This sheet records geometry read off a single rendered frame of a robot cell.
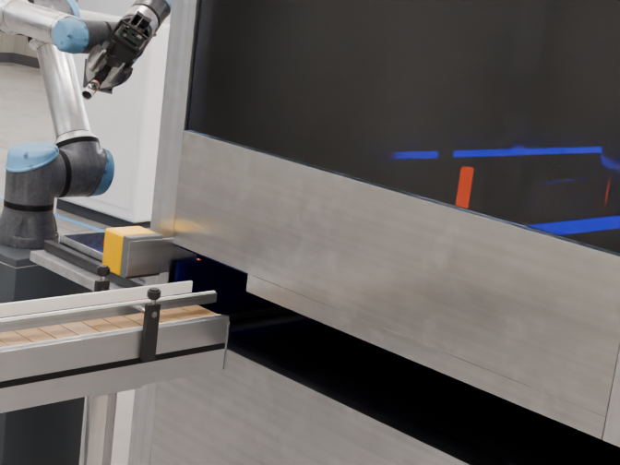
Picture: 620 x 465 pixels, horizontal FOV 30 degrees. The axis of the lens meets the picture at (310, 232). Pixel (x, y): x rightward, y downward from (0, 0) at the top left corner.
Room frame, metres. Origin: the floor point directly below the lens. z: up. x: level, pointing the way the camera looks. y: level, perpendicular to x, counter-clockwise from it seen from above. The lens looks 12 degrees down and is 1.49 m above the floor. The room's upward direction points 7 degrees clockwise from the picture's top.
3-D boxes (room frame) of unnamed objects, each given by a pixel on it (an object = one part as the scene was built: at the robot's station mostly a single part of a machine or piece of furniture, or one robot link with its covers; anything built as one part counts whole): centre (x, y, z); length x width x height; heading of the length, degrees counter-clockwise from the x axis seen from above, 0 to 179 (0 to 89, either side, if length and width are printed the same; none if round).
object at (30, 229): (2.67, 0.67, 0.84); 0.15 x 0.15 x 0.10
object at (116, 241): (1.90, 0.30, 0.99); 0.08 x 0.07 x 0.07; 46
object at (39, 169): (2.68, 0.66, 0.96); 0.13 x 0.12 x 0.14; 134
